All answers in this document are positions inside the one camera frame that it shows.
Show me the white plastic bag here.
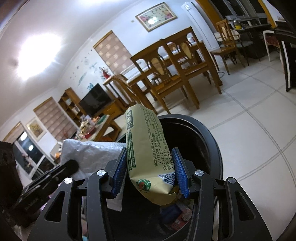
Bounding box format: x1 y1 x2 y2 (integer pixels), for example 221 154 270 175
60 138 127 212

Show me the yellow-green snack package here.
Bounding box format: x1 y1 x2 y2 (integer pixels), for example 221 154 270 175
125 104 177 206

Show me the black round trash bin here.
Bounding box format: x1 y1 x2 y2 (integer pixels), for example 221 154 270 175
106 114 223 240

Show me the red snack box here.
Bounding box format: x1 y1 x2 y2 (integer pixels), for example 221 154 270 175
164 199 194 231

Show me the small framed yellow picture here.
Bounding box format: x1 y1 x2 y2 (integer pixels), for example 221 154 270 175
26 118 46 142

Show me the wooden bookshelf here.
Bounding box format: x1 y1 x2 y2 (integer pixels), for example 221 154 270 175
58 87 87 126

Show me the wooden coffee table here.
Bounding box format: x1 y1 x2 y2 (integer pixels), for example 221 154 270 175
77 115 122 142

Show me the black flat television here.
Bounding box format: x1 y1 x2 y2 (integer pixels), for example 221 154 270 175
79 84 112 117

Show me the wooden TV cabinet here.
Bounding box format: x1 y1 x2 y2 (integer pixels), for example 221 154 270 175
94 99 127 120

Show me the wooden chair near television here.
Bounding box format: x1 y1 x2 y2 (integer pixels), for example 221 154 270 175
103 74 141 109

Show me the wooden dining chair front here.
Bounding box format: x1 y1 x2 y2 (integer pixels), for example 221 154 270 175
130 40 199 113

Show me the wooden dining chair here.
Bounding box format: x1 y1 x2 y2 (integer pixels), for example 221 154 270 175
130 40 199 113
162 26 223 95

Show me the wooden dining table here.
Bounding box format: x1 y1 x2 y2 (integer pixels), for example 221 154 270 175
127 47 213 110

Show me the wooden chair far right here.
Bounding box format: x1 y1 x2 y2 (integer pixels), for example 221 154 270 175
210 19 245 75

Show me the white standing air conditioner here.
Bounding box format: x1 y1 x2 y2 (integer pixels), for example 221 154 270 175
182 1 220 51

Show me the framed floral wall picture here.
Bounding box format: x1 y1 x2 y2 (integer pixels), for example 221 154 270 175
135 2 178 32

